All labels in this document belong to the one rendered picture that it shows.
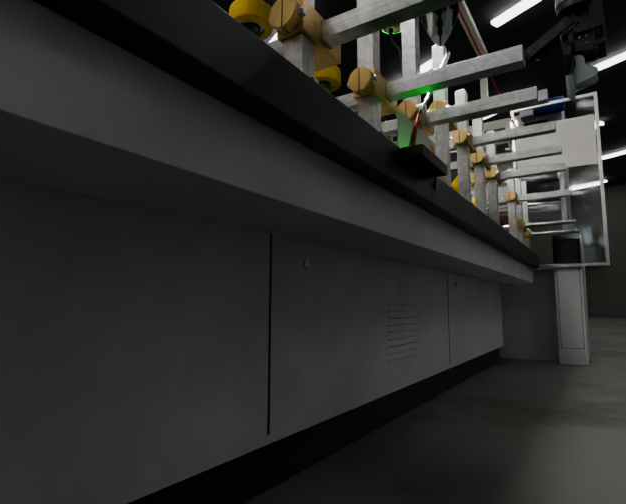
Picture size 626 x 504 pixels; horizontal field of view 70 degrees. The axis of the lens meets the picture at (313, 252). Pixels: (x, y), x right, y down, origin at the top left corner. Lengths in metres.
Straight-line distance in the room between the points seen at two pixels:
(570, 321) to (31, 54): 3.18
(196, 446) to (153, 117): 0.53
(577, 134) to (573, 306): 1.12
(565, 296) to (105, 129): 3.10
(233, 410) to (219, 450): 0.07
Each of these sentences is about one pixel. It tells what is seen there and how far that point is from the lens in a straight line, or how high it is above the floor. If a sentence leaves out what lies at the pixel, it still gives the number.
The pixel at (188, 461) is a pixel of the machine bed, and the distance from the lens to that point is 0.81.
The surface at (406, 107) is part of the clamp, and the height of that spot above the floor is 0.85.
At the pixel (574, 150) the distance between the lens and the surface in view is 3.45.
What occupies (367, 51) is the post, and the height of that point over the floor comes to 0.88.
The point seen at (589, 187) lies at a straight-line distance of 3.38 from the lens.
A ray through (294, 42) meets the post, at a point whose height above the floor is 0.77.
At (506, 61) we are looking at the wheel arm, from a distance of 0.92.
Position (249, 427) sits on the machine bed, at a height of 0.15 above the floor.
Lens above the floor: 0.38
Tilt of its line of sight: 7 degrees up
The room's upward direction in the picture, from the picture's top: straight up
